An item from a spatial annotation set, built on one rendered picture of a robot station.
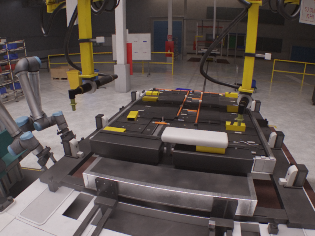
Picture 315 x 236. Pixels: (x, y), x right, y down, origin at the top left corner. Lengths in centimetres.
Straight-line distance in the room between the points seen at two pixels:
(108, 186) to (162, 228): 35
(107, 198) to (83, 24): 93
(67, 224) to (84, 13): 108
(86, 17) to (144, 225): 113
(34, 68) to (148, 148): 137
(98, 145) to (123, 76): 545
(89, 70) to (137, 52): 850
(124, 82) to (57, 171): 544
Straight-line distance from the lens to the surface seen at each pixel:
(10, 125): 172
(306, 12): 149
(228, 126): 163
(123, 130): 150
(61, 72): 1013
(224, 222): 106
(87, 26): 117
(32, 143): 158
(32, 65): 206
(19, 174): 247
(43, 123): 195
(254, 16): 117
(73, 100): 110
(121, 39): 660
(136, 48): 964
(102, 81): 130
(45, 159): 163
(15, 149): 163
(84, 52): 118
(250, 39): 116
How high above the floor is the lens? 166
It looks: 22 degrees down
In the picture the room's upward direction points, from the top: straight up
